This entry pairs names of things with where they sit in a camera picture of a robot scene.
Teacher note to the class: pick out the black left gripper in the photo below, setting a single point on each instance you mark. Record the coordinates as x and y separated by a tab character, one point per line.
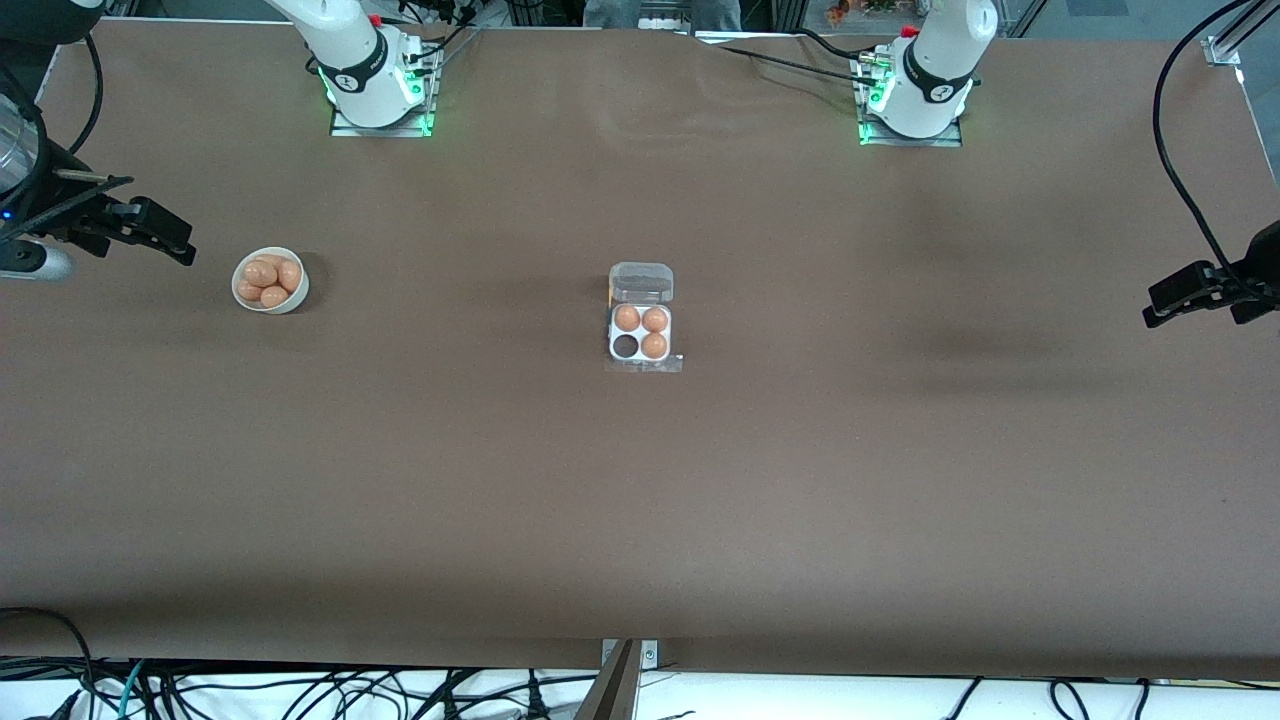
1262	262

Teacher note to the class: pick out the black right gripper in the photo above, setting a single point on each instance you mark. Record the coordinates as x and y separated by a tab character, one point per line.
62	208

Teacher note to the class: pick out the clear plastic egg box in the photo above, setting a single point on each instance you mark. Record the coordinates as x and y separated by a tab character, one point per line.
640	282

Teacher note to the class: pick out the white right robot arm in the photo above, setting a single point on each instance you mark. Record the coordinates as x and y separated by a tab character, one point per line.
350	55

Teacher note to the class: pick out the white ceramic bowl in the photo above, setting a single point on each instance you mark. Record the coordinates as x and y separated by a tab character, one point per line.
290	302

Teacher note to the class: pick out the brown table cover sheet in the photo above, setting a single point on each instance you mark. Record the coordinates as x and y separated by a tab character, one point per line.
640	500

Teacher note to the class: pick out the aluminium frame post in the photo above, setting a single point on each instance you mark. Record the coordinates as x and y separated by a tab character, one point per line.
1225	48

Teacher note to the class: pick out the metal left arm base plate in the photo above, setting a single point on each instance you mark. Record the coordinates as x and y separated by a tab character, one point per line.
950	142

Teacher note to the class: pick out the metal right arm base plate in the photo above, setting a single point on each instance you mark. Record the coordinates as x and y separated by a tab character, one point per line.
425	125

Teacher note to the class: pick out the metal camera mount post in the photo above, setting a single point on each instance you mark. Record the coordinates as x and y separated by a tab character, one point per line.
615	690

